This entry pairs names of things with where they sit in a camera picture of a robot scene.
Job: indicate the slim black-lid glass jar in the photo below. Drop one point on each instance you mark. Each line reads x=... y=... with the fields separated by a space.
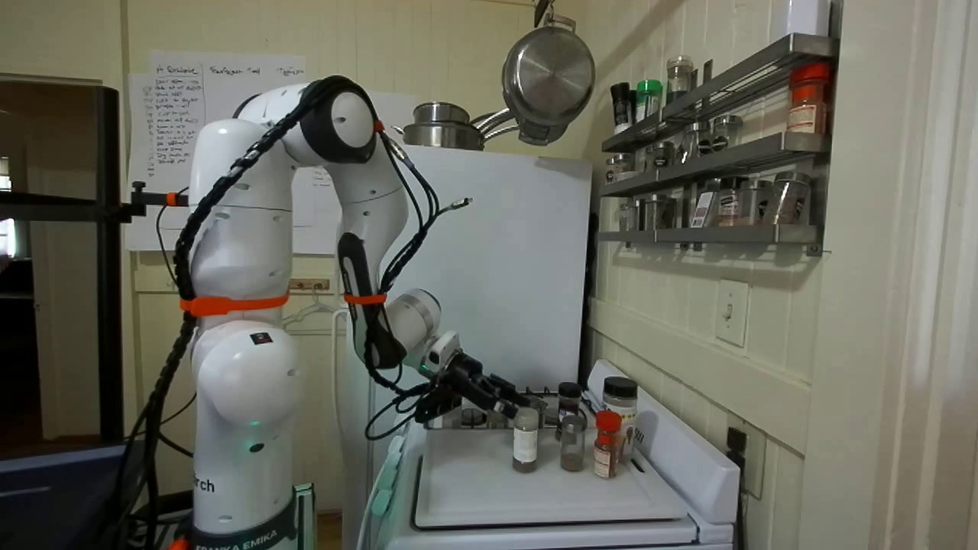
x=569 y=393

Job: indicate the white-label glass spice bottle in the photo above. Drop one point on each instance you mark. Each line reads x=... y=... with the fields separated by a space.
x=528 y=445

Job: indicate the steel pot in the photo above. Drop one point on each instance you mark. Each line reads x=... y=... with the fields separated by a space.
x=443 y=127

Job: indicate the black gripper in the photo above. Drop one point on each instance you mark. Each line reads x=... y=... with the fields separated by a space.
x=462 y=385

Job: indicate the silver-lid rack spice jar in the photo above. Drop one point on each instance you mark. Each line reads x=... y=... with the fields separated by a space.
x=679 y=82

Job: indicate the hanging steel pan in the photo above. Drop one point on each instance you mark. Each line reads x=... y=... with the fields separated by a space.
x=547 y=78

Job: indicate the red-cap spice bottle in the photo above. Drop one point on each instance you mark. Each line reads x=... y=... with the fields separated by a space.
x=607 y=445

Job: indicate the clear glass spice jar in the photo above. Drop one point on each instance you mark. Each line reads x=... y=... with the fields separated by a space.
x=573 y=445

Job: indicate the large black-lid spice jar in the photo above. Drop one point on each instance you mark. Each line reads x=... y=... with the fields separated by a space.
x=621 y=407

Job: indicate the glass rack spice jar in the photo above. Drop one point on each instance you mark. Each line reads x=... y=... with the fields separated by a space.
x=789 y=200
x=733 y=202
x=701 y=202
x=652 y=213
x=723 y=128

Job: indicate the black-lid rack spice jar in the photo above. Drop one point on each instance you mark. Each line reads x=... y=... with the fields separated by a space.
x=621 y=105

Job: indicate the black power plug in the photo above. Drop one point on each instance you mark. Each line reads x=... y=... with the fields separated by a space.
x=737 y=441

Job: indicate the white refrigerator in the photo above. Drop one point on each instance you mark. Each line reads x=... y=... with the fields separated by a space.
x=507 y=263

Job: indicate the green-lid spice jar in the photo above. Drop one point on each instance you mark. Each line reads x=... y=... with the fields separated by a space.
x=649 y=98

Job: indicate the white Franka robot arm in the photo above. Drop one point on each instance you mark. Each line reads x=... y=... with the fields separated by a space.
x=246 y=397

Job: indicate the white gas stove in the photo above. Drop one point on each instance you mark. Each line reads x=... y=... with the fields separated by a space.
x=569 y=508

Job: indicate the black metal frame stand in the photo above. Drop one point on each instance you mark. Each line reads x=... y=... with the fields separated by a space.
x=110 y=308

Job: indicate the white wall outlet plate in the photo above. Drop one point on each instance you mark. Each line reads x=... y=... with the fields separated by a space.
x=733 y=312

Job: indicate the red-lid spice jar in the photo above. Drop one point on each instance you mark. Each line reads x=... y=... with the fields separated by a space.
x=807 y=101

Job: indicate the dark blue laptop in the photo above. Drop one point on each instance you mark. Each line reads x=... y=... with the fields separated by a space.
x=50 y=504

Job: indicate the grey metal spice rack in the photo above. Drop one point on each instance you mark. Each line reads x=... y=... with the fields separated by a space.
x=713 y=237

